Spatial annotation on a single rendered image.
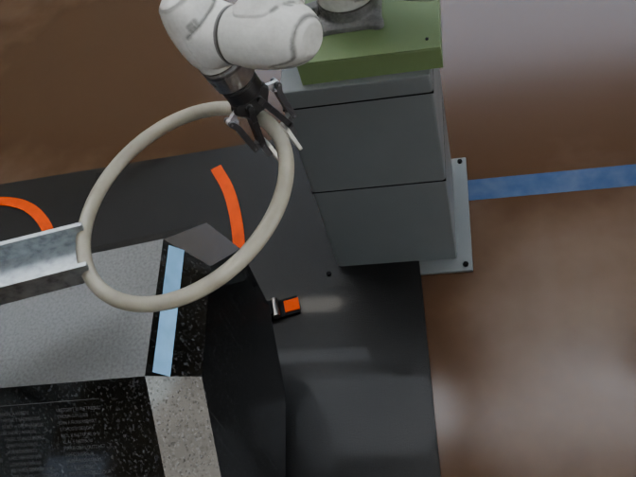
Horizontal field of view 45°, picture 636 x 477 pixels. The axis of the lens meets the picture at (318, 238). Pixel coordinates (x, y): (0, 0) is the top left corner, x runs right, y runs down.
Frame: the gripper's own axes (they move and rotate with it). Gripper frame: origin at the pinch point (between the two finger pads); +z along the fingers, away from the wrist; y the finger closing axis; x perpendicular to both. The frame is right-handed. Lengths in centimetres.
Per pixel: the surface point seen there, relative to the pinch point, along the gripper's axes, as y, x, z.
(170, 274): 36.4, -2.2, 9.8
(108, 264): 45.8, -13.2, 5.4
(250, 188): 8, -95, 93
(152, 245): 35.6, -10.8, 7.5
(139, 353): 50, 13, 6
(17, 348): 70, -6, 1
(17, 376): 72, 0, 1
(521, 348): -20, 20, 106
